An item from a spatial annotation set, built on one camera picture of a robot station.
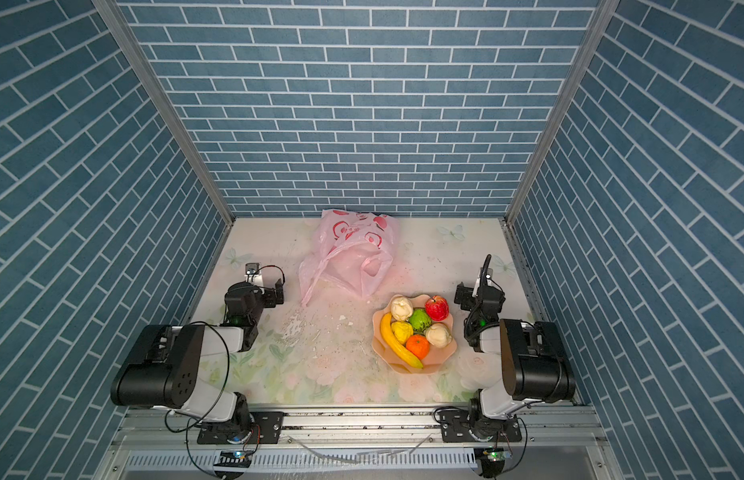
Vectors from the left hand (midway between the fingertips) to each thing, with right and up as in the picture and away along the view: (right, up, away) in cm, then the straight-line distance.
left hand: (265, 279), depth 93 cm
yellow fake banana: (+40, -17, -11) cm, 45 cm away
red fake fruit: (+53, -7, -9) cm, 54 cm away
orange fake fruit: (+48, -18, -11) cm, 52 cm away
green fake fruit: (+48, -11, -8) cm, 50 cm away
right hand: (+68, -1, +1) cm, 68 cm away
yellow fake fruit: (+43, -14, -9) cm, 46 cm away
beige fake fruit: (+43, -7, -9) cm, 44 cm away
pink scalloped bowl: (+52, -21, -11) cm, 57 cm away
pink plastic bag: (+28, +10, 0) cm, 30 cm away
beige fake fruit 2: (+53, -14, -11) cm, 56 cm away
